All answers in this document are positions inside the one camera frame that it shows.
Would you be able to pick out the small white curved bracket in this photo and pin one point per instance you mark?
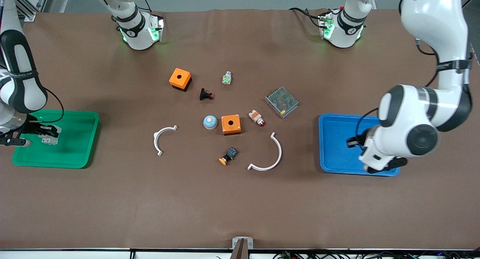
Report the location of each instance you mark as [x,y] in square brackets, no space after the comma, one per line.
[156,139]

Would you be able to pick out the blue round button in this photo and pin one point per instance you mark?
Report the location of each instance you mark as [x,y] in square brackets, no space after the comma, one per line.
[210,122]

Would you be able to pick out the blue plastic tray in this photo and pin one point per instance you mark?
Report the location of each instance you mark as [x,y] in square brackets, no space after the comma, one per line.
[337,150]

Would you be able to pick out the metal mesh power supply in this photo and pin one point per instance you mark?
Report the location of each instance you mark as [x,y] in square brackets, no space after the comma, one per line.
[281,101]

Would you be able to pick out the large white curved bracket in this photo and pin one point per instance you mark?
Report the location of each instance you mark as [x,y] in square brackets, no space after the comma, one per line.
[277,155]

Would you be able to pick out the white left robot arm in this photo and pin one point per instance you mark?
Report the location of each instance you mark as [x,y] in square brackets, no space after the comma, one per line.
[408,120]

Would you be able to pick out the orange blue push button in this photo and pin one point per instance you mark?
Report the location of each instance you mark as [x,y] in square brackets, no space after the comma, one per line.
[228,156]

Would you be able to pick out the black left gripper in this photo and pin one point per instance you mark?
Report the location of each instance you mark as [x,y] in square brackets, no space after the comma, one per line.
[360,140]

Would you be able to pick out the white red circuit breaker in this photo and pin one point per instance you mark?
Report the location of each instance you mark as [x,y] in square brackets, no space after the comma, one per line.
[49,140]

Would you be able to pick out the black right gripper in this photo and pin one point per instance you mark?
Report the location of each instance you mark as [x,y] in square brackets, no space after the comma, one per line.
[33,129]

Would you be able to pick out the green plastic tray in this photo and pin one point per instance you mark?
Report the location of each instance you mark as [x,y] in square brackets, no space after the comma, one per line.
[71,139]

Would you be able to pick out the aluminium frame profile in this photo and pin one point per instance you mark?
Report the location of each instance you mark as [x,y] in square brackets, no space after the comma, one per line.
[33,3]

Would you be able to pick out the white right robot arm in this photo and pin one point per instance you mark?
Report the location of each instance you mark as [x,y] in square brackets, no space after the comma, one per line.
[22,86]

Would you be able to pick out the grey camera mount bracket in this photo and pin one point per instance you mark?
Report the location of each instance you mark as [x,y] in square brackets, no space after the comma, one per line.
[242,244]

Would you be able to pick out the green white push button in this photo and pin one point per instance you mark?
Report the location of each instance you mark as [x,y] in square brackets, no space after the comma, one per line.
[226,78]

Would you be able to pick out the black red push button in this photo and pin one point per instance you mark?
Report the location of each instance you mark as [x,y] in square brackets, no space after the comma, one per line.
[205,95]

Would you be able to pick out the red indicator light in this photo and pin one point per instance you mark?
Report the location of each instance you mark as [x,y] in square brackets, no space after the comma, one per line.
[256,117]

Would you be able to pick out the orange button box black base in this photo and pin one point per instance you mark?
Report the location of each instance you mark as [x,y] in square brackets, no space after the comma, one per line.
[179,78]

